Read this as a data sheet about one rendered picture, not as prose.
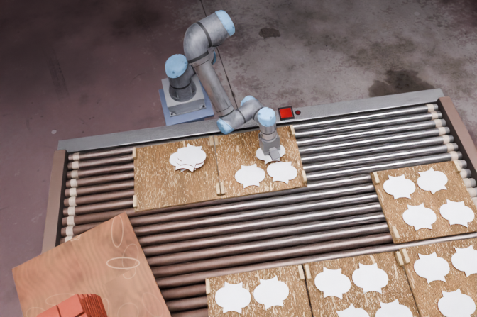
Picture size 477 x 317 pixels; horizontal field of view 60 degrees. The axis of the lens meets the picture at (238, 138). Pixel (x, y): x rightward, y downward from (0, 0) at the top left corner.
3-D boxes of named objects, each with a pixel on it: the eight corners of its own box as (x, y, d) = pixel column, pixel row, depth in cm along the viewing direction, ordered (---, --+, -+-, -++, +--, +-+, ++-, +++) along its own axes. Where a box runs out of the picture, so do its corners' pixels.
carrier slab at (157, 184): (134, 149, 212) (133, 147, 211) (213, 137, 214) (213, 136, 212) (135, 213, 193) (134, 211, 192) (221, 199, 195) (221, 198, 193)
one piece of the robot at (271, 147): (265, 147, 183) (267, 167, 196) (284, 140, 184) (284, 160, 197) (255, 128, 190) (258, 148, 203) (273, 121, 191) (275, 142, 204)
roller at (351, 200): (64, 239, 193) (59, 235, 188) (468, 180, 199) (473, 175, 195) (63, 249, 190) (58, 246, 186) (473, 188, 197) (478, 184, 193)
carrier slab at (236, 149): (214, 137, 214) (214, 136, 212) (292, 127, 215) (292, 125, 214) (222, 199, 195) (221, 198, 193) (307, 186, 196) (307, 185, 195)
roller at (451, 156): (67, 209, 201) (62, 205, 196) (456, 153, 207) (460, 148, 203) (66, 218, 198) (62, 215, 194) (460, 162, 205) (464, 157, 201)
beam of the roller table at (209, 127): (62, 146, 223) (58, 140, 218) (436, 94, 230) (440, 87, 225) (61, 159, 218) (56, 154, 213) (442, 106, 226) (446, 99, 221)
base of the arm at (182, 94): (165, 85, 228) (162, 73, 220) (192, 76, 231) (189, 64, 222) (173, 105, 221) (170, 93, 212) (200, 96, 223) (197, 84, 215)
